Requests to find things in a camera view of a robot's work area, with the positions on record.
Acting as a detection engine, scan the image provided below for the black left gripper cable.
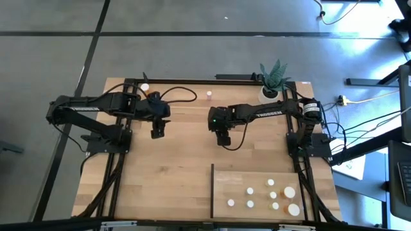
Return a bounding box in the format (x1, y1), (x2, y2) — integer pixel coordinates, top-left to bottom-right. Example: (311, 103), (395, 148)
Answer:
(159, 85), (198, 104)

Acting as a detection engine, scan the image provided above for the black floor cable with plug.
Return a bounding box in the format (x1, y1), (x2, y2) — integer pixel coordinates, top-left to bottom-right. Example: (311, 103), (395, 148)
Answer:
(313, 0), (362, 26)

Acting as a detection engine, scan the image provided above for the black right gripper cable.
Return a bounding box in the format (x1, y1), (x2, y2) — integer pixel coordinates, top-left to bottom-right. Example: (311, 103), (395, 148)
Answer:
(223, 121), (250, 151)

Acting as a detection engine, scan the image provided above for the black monitor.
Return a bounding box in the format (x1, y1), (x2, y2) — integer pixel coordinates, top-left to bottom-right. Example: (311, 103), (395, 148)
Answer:
(398, 63), (411, 144)

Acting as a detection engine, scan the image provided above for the black bar behind table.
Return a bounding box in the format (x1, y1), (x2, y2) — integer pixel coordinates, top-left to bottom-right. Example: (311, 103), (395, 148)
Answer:
(214, 73), (263, 81)

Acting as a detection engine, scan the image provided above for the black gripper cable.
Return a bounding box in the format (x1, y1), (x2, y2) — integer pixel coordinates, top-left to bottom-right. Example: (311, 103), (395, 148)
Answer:
(223, 121), (250, 151)
(159, 85), (198, 104)

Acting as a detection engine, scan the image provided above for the white sheet with blue logo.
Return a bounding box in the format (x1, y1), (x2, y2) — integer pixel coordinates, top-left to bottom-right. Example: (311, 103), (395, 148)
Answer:
(332, 141), (367, 180)

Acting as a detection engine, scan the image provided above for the wooden shelf with black frame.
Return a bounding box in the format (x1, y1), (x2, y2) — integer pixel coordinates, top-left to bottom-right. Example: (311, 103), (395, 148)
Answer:
(209, 163), (306, 222)

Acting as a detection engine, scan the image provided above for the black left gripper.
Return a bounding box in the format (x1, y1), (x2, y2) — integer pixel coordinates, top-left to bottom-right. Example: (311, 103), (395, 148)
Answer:
(137, 91), (171, 139)

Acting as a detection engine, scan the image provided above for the black cable bundle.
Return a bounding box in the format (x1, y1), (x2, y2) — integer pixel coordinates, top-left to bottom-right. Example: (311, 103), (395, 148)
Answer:
(76, 153), (126, 219)
(295, 157), (343, 224)

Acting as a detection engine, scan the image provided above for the black desk leg bar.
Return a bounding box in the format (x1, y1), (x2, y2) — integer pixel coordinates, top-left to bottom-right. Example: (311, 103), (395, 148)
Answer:
(345, 69), (402, 87)
(330, 126), (405, 166)

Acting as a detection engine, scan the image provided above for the green plant in white pot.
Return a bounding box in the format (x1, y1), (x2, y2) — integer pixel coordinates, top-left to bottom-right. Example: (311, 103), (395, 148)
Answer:
(258, 59), (292, 105)

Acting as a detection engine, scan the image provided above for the yellow power cable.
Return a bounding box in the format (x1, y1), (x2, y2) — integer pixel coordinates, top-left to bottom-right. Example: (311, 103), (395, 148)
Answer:
(347, 90), (401, 105)

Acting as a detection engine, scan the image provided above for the black laptop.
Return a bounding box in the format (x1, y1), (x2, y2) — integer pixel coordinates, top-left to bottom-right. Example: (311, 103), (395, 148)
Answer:
(387, 139), (411, 223)

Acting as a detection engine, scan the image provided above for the person's foot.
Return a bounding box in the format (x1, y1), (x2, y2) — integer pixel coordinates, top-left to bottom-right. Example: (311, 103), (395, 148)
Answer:
(387, 17), (411, 54)

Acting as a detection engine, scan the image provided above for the aluminium frame bar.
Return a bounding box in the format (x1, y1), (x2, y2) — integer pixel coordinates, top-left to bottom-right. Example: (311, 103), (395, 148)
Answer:
(99, 220), (317, 231)

